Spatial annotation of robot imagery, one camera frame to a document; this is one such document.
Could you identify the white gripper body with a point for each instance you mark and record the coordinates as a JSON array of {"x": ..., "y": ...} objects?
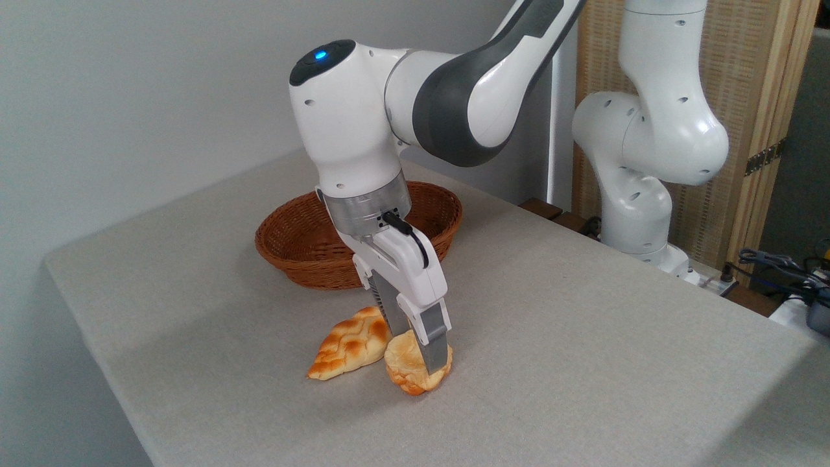
[{"x": 412, "y": 272}]

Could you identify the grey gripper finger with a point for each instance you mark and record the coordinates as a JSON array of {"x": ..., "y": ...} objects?
[
  {"x": 436, "y": 337},
  {"x": 392, "y": 311}
]

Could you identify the round bread bun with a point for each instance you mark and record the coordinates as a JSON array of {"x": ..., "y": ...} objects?
[{"x": 405, "y": 366}]

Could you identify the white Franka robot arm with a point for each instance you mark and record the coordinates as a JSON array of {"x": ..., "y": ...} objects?
[{"x": 350, "y": 130}]

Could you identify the braided bread loaf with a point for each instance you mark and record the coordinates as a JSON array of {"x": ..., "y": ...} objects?
[{"x": 347, "y": 347}]

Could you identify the brown wicker basket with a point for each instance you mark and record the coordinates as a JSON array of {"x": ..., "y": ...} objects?
[{"x": 298, "y": 240}]

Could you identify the brown wooden block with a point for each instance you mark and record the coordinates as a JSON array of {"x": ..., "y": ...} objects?
[{"x": 543, "y": 209}]

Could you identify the white vertical pole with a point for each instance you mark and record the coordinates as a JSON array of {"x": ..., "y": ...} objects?
[{"x": 561, "y": 162}]

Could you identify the brass screen hinge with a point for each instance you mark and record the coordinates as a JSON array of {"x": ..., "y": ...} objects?
[{"x": 765, "y": 157}]

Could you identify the grey box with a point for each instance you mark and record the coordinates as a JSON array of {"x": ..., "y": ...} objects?
[{"x": 820, "y": 319}]

